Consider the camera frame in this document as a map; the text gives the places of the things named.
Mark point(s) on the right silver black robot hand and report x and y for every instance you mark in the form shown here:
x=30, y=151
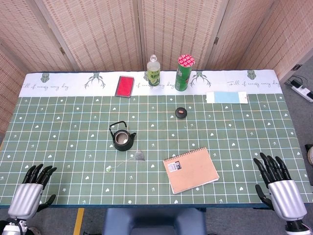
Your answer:
x=286, y=198

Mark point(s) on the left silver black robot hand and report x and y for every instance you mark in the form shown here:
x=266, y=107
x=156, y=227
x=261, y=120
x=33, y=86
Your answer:
x=25, y=198

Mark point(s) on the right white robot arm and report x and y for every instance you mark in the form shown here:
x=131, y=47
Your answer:
x=297, y=227

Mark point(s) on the black cast iron teapot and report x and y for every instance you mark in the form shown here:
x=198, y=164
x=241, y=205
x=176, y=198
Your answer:
x=123, y=147

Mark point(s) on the small black round lid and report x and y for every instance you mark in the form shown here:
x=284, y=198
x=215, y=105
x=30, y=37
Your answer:
x=181, y=114

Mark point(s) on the shoe beside table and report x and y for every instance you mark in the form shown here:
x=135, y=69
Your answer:
x=310, y=153

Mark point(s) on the yellow floor tape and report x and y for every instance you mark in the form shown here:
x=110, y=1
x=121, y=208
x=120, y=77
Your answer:
x=78, y=221

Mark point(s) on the green grid tablecloth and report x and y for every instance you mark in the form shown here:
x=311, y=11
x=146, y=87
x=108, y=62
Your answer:
x=73, y=137

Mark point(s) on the brown spiral notebook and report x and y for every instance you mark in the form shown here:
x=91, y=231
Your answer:
x=193, y=171

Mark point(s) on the white power strip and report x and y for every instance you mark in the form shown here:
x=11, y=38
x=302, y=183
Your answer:
x=304, y=91

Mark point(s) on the blue and white card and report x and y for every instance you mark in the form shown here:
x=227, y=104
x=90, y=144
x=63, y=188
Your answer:
x=226, y=97

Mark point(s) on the blue chair seat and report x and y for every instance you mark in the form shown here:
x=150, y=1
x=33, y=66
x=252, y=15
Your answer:
x=154, y=220

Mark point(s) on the metal screen hinge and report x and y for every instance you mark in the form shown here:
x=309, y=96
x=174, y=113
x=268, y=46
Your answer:
x=297, y=67
x=216, y=40
x=62, y=51

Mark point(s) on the red flat case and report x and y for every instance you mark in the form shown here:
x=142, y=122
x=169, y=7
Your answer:
x=124, y=86

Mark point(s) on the green chips can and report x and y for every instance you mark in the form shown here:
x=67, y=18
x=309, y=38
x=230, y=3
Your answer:
x=183, y=78

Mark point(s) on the clear bottle with green label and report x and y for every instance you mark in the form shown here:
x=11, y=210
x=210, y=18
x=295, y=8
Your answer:
x=153, y=77

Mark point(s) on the woven bamboo folding screen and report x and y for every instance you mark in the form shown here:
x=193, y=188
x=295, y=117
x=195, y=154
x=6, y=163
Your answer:
x=102, y=34

